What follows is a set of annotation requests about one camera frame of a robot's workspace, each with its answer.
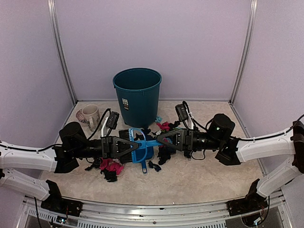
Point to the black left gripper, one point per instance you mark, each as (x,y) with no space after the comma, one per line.
(112,144)

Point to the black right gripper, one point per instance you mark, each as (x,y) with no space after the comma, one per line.
(180,138)

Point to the blue hand brush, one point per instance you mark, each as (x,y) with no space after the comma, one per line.
(144,137)

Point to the blue plastic dustpan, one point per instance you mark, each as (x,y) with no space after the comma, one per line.
(144,152)

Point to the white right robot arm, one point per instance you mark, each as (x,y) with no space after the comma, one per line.
(288,142)

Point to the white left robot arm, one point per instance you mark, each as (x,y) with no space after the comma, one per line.
(42,159)

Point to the black crumpled paper scrap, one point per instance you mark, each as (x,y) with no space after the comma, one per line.
(164,154)

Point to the small navy paper scrap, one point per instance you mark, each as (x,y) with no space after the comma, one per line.
(156,167)

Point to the white ceramic mug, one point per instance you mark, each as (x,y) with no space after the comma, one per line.
(90,116)

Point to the teal plastic waste bin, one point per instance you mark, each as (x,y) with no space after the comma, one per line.
(137,91)

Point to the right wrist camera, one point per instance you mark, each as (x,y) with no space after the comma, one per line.
(184,115)

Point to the aluminium front rail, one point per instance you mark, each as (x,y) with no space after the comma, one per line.
(212,214)

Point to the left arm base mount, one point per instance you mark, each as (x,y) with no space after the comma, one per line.
(56,203)

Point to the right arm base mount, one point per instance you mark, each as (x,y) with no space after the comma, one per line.
(251,202)

